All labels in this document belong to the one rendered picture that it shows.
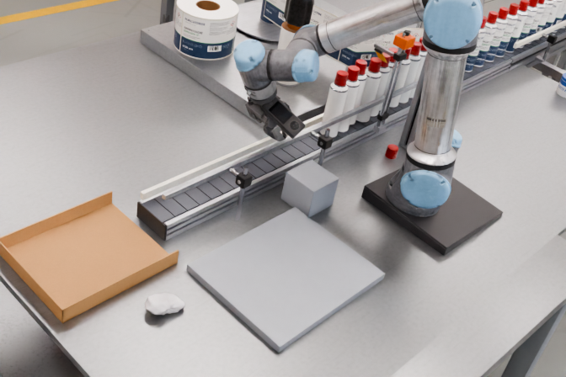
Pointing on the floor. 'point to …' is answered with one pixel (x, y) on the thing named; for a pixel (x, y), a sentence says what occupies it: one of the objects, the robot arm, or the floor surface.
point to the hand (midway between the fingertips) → (284, 138)
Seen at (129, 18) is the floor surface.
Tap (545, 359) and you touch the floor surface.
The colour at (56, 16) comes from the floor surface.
